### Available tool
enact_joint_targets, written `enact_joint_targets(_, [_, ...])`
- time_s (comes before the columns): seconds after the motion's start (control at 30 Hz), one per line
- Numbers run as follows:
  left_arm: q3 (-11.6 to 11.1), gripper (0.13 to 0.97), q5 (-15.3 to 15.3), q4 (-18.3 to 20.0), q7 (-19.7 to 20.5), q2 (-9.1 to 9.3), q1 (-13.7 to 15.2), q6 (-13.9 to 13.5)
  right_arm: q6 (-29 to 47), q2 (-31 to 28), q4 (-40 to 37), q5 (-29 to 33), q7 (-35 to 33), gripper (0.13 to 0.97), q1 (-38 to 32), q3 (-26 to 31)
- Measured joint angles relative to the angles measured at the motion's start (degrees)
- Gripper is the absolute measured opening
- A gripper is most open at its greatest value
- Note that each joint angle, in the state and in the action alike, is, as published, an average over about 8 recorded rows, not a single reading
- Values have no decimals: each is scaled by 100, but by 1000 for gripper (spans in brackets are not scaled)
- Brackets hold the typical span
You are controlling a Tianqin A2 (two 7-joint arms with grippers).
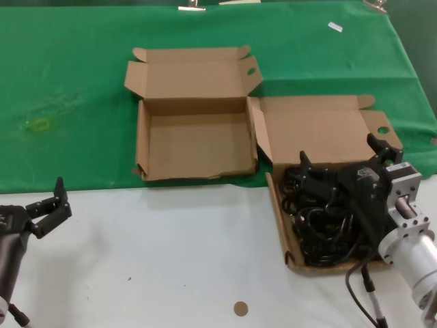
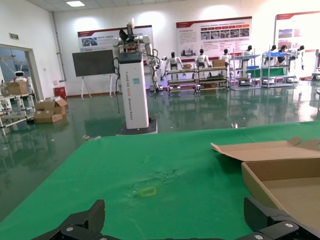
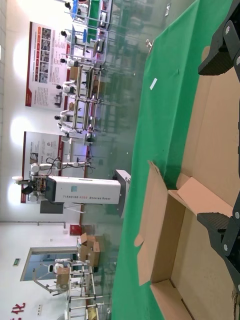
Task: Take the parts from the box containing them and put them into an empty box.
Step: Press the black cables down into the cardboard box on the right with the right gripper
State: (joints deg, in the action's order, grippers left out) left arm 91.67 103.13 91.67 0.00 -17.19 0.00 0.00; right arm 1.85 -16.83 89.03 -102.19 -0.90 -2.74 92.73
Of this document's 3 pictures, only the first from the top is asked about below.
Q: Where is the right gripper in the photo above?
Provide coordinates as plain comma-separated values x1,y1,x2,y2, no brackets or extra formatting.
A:
299,133,432,245

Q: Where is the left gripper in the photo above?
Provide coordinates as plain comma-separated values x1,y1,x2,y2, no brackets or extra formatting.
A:
0,176,74,300

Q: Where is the cardboard box with round hole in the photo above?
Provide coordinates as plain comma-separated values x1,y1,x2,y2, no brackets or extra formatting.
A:
246,94,404,277

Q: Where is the cardboard box with torn edge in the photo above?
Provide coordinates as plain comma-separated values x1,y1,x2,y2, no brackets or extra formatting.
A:
123,45,264,182

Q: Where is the green table cloth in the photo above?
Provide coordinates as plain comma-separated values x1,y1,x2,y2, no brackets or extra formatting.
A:
0,0,437,195

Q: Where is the yellowish ring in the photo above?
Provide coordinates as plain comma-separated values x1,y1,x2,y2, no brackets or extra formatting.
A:
32,118,52,133

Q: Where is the silver tipped cable connector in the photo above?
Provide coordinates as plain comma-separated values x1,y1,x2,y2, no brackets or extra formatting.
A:
7,302,35,328
361,266,389,328

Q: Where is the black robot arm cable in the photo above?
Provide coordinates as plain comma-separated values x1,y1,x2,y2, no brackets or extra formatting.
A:
345,251,382,328

